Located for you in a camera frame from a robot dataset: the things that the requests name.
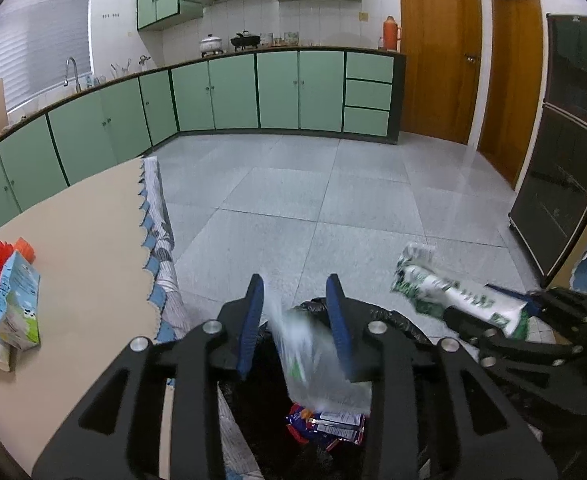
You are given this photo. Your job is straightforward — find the green base cabinets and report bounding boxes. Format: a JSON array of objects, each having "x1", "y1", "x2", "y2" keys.
[{"x1": 0, "y1": 46, "x2": 407, "y2": 256}]

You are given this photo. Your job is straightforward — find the white window blind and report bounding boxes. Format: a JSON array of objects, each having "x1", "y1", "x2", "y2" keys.
[{"x1": 0, "y1": 0, "x2": 94, "y2": 111}]

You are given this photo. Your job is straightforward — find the black wok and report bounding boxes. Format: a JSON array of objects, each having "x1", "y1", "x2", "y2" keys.
[{"x1": 230, "y1": 31, "x2": 262, "y2": 51}]

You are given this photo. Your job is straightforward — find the black trash bin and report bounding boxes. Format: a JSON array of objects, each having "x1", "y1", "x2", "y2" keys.
[{"x1": 216, "y1": 297, "x2": 454, "y2": 480}]

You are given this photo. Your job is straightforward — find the steel faucet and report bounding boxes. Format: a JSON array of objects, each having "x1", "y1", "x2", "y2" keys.
[{"x1": 64, "y1": 57, "x2": 82, "y2": 92}]

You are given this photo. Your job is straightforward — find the beige tablecloth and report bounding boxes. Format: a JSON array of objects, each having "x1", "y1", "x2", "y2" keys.
[{"x1": 0, "y1": 157, "x2": 174, "y2": 476}]

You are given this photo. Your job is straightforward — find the blue red snack packet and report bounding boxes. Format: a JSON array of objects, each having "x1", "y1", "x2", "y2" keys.
[
  {"x1": 313, "y1": 410, "x2": 367, "y2": 447},
  {"x1": 286, "y1": 402, "x2": 327, "y2": 445}
]

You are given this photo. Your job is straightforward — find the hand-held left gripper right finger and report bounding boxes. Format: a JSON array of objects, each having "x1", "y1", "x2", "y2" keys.
[{"x1": 325, "y1": 274, "x2": 559, "y2": 480}]

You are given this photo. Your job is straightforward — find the wooden door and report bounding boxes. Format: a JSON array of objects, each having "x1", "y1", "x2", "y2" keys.
[
  {"x1": 398, "y1": 0, "x2": 483, "y2": 146},
  {"x1": 477, "y1": 0, "x2": 545, "y2": 188}
]

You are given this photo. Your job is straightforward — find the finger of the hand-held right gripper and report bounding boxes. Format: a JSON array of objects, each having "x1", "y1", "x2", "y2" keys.
[
  {"x1": 483, "y1": 284, "x2": 587, "y2": 341},
  {"x1": 443, "y1": 306, "x2": 574, "y2": 361}
]

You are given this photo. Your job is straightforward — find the orange thermos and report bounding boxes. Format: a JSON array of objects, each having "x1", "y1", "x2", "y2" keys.
[{"x1": 382, "y1": 15, "x2": 402, "y2": 52}]

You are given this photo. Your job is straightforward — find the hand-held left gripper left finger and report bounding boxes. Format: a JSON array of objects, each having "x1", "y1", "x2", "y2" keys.
[{"x1": 31, "y1": 274, "x2": 265, "y2": 480}]

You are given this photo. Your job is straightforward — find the clear green-printed plastic bag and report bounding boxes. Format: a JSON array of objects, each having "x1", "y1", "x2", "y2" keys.
[{"x1": 266, "y1": 292, "x2": 374, "y2": 416}]

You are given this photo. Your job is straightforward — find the white green snack packet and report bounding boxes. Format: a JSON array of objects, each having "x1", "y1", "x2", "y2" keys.
[{"x1": 391, "y1": 242, "x2": 531, "y2": 338}]

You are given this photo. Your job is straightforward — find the black glass cabinet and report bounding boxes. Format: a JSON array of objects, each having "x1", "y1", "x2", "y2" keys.
[{"x1": 508, "y1": 14, "x2": 587, "y2": 286}]

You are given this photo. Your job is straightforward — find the light blue milk carton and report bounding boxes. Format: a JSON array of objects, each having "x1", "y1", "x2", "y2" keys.
[{"x1": 0, "y1": 250, "x2": 42, "y2": 351}]

